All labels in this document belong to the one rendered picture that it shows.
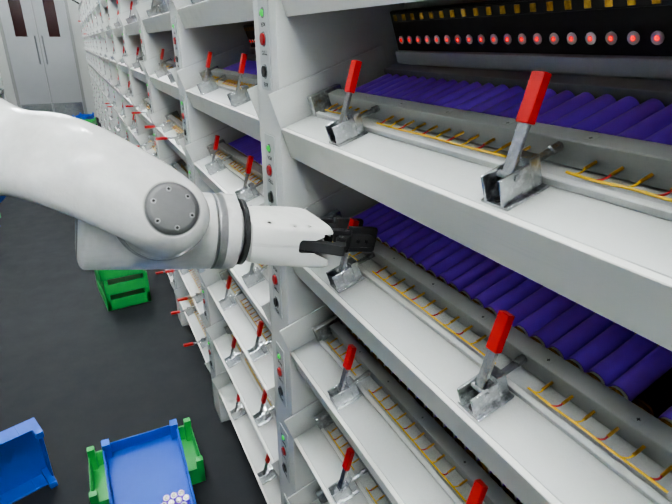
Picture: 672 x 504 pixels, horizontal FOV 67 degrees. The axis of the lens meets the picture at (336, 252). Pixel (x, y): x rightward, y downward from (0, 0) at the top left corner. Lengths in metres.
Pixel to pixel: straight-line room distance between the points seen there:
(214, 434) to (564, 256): 1.57
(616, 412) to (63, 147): 0.48
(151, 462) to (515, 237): 1.40
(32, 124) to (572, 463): 0.51
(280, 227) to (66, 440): 1.50
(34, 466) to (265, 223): 1.40
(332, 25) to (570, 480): 0.61
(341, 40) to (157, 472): 1.26
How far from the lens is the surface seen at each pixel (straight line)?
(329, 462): 0.94
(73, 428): 1.99
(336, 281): 0.65
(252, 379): 1.44
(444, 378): 0.51
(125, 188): 0.45
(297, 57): 0.75
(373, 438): 0.71
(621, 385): 0.47
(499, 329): 0.44
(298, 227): 0.56
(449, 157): 0.48
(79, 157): 0.46
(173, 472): 1.62
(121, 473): 1.64
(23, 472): 1.83
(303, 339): 0.88
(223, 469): 1.69
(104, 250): 0.53
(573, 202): 0.38
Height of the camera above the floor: 1.19
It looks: 22 degrees down
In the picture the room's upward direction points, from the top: straight up
